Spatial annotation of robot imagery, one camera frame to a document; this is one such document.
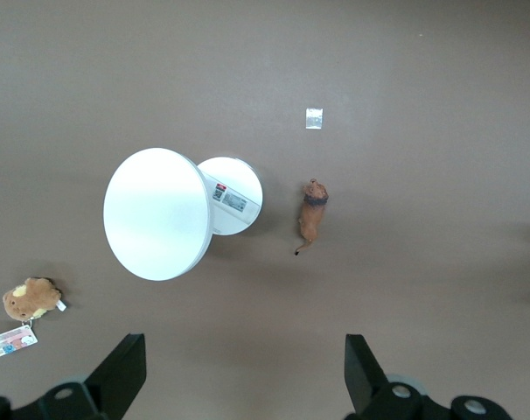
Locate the white round desk lamp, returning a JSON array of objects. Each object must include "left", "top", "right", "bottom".
[{"left": 102, "top": 146, "right": 264, "bottom": 283}]

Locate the clear tape square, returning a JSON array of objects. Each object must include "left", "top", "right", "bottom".
[{"left": 304, "top": 107, "right": 325, "bottom": 131}]

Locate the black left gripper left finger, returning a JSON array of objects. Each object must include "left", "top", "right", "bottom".
[{"left": 15, "top": 332, "right": 148, "bottom": 420}]

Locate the brown hamster plush toy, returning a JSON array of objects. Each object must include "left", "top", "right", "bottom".
[{"left": 2, "top": 276, "right": 68, "bottom": 321}]

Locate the printed paper hang tag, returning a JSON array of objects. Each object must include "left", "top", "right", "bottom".
[{"left": 0, "top": 325, "right": 39, "bottom": 360}]

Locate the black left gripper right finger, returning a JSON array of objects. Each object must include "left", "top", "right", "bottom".
[{"left": 344, "top": 333, "right": 450, "bottom": 420}]

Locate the brown lion statue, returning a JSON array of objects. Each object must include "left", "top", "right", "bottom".
[{"left": 293, "top": 177, "right": 331, "bottom": 257}]

